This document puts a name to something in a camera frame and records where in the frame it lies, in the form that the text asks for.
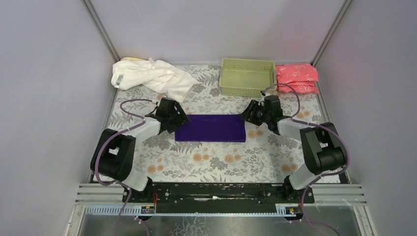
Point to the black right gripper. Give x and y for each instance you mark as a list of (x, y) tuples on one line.
[(255, 114)]

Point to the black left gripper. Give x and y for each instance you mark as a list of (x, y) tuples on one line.
[(174, 119)]

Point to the purple microfibre towel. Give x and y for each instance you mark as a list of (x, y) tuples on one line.
[(212, 128)]

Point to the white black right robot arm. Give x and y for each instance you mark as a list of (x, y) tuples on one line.
[(322, 149)]

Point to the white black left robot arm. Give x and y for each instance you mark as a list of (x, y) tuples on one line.
[(112, 161)]

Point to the green perforated plastic basket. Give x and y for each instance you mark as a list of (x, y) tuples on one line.
[(247, 77)]

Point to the white crumpled towel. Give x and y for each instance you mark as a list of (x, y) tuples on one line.
[(159, 76)]

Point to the pink patterned plastic package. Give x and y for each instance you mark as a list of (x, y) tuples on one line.
[(301, 76)]

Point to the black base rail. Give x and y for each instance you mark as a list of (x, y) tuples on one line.
[(218, 198)]

